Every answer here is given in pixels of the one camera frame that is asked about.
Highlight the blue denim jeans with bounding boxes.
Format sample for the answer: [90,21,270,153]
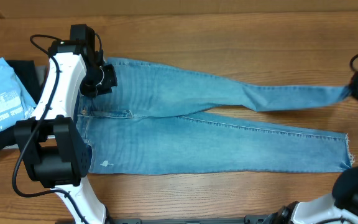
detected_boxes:
[77,58,353,175]

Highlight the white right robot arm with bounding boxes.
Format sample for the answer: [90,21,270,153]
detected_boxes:
[264,70,358,223]

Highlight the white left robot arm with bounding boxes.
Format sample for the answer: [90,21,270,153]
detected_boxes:
[11,38,117,223]

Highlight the grey folded garment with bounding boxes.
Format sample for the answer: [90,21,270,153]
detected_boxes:
[35,65,48,89]

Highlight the black folded garment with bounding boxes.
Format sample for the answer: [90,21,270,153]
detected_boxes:
[0,60,42,150]

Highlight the light blue printed t-shirt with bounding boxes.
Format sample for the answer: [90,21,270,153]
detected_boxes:
[0,58,36,132]

